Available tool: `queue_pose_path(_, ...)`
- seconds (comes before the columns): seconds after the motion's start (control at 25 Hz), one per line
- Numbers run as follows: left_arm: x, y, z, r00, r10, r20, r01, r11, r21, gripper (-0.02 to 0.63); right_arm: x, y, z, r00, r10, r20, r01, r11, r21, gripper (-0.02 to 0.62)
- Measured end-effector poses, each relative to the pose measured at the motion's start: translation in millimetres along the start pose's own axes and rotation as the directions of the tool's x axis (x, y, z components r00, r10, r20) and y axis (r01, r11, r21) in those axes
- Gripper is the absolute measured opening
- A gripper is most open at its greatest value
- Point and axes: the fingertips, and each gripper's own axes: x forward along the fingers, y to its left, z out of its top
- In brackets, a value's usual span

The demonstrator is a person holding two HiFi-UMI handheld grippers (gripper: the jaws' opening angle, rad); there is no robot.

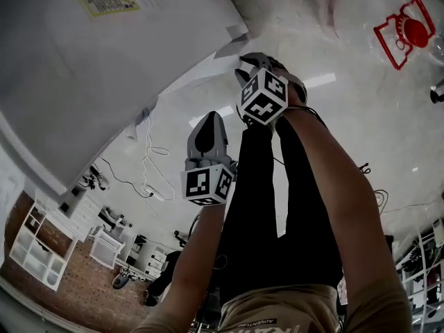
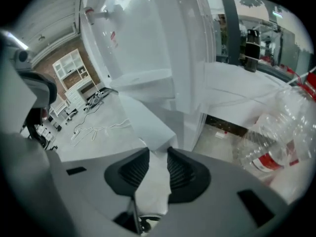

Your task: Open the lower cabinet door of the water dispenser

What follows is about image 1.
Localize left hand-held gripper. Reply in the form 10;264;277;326
180;111;239;207

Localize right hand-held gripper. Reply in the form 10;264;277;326
234;52;290;127

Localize white power cable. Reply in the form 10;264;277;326
137;108;177;201

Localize person's beige t-shirt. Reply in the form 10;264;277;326
131;282;414;333

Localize person's left forearm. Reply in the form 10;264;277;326
137;203;232;333

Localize person's right forearm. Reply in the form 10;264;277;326
275;106;405;312

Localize white power strip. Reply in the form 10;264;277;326
139;183;167;202

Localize clear bottle red handle cap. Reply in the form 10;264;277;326
322;0;444;76

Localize tangled device with cables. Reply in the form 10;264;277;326
77;164;113;192

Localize white desk with drawers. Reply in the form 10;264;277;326
62;192;103;244

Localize white shelf unit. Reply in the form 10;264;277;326
8;198;80;293

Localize person's black trousers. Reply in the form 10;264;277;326
214;115;345;309

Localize person's right hand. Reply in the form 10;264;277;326
268;58;309;108

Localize small white chair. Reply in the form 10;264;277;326
89;225;127;271

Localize white appliance box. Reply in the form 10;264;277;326
0;0;251;196

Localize white metal shelving rack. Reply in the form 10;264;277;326
395;220;444;321

